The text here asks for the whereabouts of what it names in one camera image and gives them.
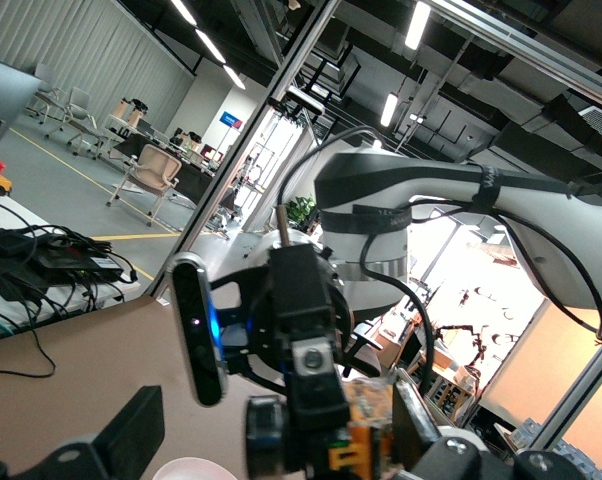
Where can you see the aluminium camera post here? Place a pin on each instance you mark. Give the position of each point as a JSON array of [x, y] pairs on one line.
[[242, 150]]

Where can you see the grey office chair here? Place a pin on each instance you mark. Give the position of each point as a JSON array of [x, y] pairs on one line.
[[78, 107], [48, 90]]

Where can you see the beige mesh office chair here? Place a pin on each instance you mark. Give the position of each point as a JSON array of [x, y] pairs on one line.
[[156, 167]]

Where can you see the pink round plate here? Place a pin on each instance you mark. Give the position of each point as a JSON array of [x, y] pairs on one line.
[[191, 472]]

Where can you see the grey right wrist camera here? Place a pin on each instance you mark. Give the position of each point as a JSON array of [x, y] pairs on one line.
[[196, 325]]

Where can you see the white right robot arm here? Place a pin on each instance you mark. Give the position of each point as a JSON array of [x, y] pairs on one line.
[[556, 250]]

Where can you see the aluminium frame beam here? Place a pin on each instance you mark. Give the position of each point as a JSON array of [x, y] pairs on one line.
[[556, 42]]

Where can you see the white partition panel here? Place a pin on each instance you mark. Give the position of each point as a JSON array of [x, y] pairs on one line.
[[531, 360]]

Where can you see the blue wall sign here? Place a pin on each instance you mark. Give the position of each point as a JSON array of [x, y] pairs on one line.
[[231, 121]]

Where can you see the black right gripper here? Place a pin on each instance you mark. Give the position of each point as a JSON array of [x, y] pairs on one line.
[[301, 285]]

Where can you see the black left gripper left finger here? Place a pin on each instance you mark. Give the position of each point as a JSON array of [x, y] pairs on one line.
[[106, 455]]

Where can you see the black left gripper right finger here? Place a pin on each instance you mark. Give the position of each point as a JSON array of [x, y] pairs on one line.
[[451, 460]]

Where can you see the green potted plant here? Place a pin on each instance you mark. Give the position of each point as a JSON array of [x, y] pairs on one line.
[[301, 209]]

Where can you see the grey bar-shaped camera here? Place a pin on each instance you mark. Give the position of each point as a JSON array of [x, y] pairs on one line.
[[306, 100]]

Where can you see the ceiling strip light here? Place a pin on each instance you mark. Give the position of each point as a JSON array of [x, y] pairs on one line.
[[417, 25], [388, 109]]

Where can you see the white side table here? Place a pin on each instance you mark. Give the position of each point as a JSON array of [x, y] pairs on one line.
[[11, 215]]

